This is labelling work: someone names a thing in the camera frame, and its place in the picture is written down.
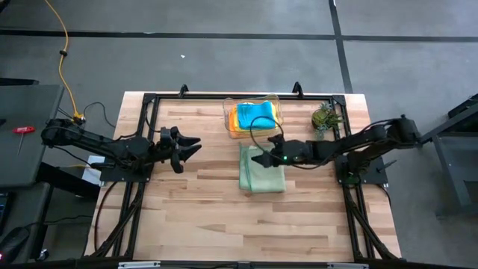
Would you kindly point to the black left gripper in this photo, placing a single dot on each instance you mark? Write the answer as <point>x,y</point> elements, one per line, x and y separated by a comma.
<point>170,147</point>

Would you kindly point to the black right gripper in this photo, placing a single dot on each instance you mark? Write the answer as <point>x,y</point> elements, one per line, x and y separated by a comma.
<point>289,151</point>

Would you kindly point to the green microfiber towel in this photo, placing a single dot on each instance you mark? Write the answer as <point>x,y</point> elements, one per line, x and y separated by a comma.
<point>261,175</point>

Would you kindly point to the orange microfiber towel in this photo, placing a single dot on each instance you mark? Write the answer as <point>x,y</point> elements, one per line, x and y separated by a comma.
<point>232,125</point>

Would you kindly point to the turquoise microfiber towel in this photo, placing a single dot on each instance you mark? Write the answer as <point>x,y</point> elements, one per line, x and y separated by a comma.
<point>255,114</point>

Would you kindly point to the yellow microfiber towel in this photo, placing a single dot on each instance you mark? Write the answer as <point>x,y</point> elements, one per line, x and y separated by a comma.
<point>277,112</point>

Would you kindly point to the clear plastic bin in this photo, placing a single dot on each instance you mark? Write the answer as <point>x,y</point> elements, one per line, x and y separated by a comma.
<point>228,102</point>

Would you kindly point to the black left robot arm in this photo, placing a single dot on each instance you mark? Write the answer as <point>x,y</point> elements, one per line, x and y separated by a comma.
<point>101,143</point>

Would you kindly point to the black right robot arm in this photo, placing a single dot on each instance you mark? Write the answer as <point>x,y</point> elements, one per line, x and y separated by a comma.
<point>366,142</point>

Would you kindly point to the potted succulent plant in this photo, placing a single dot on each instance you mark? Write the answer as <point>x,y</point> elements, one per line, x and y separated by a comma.
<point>325,117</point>

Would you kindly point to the white power box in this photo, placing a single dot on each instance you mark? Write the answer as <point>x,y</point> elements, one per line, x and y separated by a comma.
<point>91,173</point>

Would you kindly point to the grey side desk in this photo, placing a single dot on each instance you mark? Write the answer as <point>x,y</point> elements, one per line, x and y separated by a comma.
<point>37,104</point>

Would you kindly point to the dark metal cart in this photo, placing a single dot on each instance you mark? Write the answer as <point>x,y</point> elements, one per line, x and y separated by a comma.
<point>453,175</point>

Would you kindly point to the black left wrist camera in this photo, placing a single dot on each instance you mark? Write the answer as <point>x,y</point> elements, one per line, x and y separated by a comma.
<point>166,134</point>

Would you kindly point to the black aluminium table frame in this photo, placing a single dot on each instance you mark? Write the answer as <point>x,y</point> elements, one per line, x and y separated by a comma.
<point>201,97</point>

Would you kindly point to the silver table bracket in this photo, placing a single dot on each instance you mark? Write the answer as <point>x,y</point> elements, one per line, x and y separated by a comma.
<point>347,266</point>
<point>138,265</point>

